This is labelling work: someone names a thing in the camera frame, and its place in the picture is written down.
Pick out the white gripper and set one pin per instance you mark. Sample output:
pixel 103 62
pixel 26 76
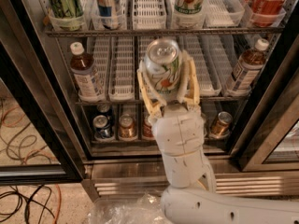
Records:
pixel 178 129

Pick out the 7up can front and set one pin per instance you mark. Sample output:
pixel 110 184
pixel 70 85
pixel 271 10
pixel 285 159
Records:
pixel 163 62

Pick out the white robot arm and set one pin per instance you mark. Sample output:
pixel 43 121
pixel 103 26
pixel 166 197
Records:
pixel 191 196

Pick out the red can bottom shelf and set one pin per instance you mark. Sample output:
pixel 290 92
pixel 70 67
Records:
pixel 147 132

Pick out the gold brown can left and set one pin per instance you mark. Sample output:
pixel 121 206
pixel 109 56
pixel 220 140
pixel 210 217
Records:
pixel 127 126

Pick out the orange gold can right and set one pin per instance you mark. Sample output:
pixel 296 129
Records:
pixel 221 124

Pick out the dark can behind pepsi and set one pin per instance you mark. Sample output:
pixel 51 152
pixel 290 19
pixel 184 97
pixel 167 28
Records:
pixel 105 109

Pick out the blue pepsi can front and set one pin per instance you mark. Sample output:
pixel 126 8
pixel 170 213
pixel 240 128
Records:
pixel 102 127

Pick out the fridge right glass door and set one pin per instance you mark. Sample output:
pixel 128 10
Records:
pixel 281 111

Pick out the fridge glass door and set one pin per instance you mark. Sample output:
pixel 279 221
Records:
pixel 281 111
pixel 34 71

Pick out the fridge left glass door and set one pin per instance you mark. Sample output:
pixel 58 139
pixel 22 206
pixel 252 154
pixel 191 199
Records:
pixel 34 71

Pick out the red coca-cola can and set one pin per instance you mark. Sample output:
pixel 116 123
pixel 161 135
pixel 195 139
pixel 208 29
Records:
pixel 264 12

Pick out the fridge bottom steel grille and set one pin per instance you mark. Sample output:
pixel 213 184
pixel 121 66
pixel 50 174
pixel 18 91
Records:
pixel 239 185

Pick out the green can top shelf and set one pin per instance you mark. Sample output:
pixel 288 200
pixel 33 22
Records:
pixel 66 9

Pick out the left tea bottle white cap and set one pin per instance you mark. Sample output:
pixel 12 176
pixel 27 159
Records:
pixel 86 74

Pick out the tea bottle white cap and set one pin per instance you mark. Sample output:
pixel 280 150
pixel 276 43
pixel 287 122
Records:
pixel 248 66
pixel 86 74

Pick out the right tea bottle white cap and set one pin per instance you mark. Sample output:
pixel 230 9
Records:
pixel 248 66

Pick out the empty white tray top right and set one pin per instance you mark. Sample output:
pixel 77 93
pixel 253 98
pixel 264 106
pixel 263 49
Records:
pixel 223 13

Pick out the clear plastic bin with bag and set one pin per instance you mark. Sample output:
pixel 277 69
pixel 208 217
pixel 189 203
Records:
pixel 144 210

